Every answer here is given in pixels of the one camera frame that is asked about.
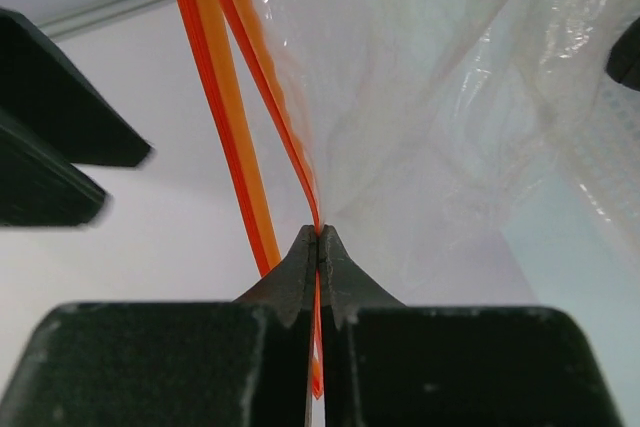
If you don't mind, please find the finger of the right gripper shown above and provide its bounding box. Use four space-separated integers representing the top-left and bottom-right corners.
606 18 640 91

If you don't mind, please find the clear plastic basket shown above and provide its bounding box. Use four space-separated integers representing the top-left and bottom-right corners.
573 77 639 251

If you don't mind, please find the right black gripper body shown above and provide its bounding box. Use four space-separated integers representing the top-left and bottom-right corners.
1 9 152 227

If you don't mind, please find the left aluminium frame post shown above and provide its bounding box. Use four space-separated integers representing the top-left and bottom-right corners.
36 0 173 41

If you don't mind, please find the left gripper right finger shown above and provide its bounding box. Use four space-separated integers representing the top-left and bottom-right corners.
317 226 622 426

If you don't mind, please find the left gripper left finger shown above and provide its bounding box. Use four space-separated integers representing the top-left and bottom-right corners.
1 226 317 426

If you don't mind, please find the clear orange zip bag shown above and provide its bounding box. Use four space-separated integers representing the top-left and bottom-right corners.
177 0 639 421

